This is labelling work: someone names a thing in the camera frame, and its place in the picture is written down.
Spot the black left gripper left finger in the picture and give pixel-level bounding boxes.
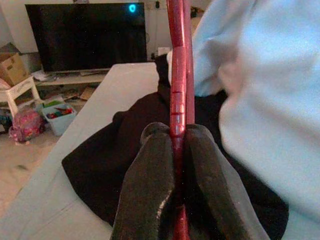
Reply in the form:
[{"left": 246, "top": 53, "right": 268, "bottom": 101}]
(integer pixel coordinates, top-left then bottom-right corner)
[{"left": 109, "top": 121, "right": 176, "bottom": 240}]

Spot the red plastic hanger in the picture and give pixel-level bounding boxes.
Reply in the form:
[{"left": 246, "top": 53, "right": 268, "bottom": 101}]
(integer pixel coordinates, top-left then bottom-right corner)
[{"left": 165, "top": 0, "right": 196, "bottom": 240}]

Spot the white folding table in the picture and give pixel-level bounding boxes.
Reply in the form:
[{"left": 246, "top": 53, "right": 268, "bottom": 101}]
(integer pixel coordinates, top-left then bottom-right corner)
[{"left": 0, "top": 61, "right": 320, "bottom": 240}]

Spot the brown cardboard box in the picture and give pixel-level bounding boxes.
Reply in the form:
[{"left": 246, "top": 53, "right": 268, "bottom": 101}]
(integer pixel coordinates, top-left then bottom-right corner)
[{"left": 0, "top": 51, "right": 30, "bottom": 87}]

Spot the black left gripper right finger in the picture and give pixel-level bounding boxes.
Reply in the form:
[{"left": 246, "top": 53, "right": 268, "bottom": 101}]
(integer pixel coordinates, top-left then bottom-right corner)
[{"left": 183, "top": 123, "right": 253, "bottom": 240}]

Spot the white garment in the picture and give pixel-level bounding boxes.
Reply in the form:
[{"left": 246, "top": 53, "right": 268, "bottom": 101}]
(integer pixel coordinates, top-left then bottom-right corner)
[{"left": 191, "top": 0, "right": 320, "bottom": 226}]

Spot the white television stand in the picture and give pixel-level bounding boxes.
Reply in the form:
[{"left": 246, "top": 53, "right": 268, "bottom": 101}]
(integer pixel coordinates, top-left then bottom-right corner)
[{"left": 33, "top": 68, "right": 111, "bottom": 88}]

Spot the blue toy bin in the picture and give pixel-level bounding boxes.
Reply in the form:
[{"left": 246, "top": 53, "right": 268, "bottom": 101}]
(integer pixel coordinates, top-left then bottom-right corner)
[{"left": 39, "top": 101, "right": 78, "bottom": 137}]

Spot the pink bag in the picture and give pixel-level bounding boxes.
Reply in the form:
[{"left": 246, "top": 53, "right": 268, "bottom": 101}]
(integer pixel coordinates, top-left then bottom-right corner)
[{"left": 8, "top": 108, "right": 46, "bottom": 146}]

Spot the small white table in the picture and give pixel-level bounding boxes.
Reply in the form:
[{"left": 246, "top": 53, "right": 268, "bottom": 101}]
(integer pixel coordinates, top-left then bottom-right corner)
[{"left": 0, "top": 75, "right": 42, "bottom": 118}]

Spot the flat cardboard piece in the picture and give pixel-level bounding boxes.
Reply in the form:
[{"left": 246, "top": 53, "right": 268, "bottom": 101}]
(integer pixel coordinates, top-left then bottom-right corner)
[{"left": 63, "top": 86, "right": 97, "bottom": 102}]

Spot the black television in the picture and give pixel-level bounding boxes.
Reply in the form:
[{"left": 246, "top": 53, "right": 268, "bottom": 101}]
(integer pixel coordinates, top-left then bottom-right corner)
[{"left": 24, "top": 2, "right": 148, "bottom": 74}]

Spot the black folded garment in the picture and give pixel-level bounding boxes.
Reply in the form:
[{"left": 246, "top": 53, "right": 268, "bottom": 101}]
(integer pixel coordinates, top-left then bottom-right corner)
[{"left": 61, "top": 53, "right": 290, "bottom": 240}]

